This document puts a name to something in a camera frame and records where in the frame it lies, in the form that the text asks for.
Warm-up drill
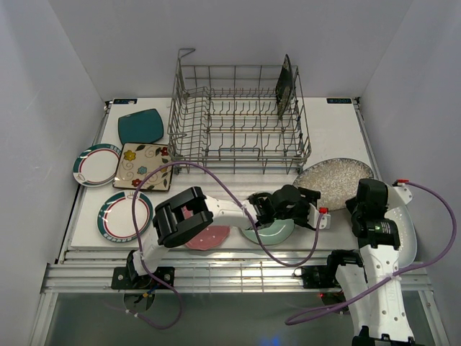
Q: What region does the speckled beige round plate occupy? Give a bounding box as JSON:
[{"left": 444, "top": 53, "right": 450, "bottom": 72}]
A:
[{"left": 293, "top": 158, "right": 374, "bottom": 211}]

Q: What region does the black square floral plate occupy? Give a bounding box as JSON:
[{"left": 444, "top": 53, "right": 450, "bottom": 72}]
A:
[{"left": 275, "top": 54, "right": 293, "bottom": 119}]

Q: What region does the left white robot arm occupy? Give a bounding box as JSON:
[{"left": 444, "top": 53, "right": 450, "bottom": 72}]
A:
[{"left": 126, "top": 185, "right": 330, "bottom": 288}]

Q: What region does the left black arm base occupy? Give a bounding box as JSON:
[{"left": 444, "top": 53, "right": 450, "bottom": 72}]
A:
[{"left": 110, "top": 267, "right": 175, "bottom": 291}]

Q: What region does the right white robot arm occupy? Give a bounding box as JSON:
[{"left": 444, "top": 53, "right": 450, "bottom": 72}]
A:
[{"left": 325, "top": 179, "right": 415, "bottom": 345}]

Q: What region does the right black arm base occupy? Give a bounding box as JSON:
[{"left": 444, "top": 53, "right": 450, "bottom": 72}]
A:
[{"left": 292, "top": 265, "right": 340, "bottom": 289}]

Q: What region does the mint green flower plate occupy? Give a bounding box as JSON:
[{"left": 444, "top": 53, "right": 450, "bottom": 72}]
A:
[{"left": 240, "top": 192, "right": 295, "bottom": 246}]

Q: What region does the white oval platter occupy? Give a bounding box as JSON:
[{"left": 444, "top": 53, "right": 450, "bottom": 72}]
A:
[{"left": 385, "top": 206, "right": 417, "bottom": 268}]

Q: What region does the pink dotted scalloped plate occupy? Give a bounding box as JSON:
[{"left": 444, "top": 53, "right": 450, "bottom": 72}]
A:
[{"left": 185, "top": 226, "right": 231, "bottom": 251}]

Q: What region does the right logo sticker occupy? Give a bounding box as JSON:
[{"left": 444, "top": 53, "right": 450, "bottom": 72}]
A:
[{"left": 326, "top": 97, "right": 352, "bottom": 105}]

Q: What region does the logo sticker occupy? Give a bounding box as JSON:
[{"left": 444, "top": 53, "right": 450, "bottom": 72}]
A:
[
  {"left": 326, "top": 97, "right": 352, "bottom": 105},
  {"left": 112, "top": 98, "right": 138, "bottom": 105}
]

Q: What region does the cream square flower plate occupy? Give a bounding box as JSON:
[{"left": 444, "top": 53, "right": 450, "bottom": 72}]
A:
[{"left": 112, "top": 143, "right": 173, "bottom": 192}]

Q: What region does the teal square plate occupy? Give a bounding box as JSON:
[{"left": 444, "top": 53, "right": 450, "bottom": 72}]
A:
[{"left": 117, "top": 108, "right": 164, "bottom": 144}]

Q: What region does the round plate red teal rim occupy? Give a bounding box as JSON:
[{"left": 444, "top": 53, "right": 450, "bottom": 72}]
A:
[{"left": 97, "top": 191, "right": 153, "bottom": 243}]

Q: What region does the left logo sticker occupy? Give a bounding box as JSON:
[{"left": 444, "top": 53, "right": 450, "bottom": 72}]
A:
[{"left": 112, "top": 98, "right": 138, "bottom": 105}]

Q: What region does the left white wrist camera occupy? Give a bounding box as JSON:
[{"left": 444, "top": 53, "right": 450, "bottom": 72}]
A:
[{"left": 308, "top": 204, "right": 331, "bottom": 230}]

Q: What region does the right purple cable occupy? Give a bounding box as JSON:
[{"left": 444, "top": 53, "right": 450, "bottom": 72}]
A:
[{"left": 284, "top": 182, "right": 458, "bottom": 327}]

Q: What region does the purple cable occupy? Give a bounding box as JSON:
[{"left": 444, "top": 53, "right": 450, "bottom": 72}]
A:
[
  {"left": 284, "top": 182, "right": 458, "bottom": 327},
  {"left": 104, "top": 161, "right": 320, "bottom": 329}
]

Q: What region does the grey wire dish rack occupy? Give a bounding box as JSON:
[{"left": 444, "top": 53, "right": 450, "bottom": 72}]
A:
[{"left": 167, "top": 48, "right": 312, "bottom": 174}]

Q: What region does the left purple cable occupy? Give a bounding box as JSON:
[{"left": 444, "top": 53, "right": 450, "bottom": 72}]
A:
[{"left": 104, "top": 161, "right": 320, "bottom": 329}]

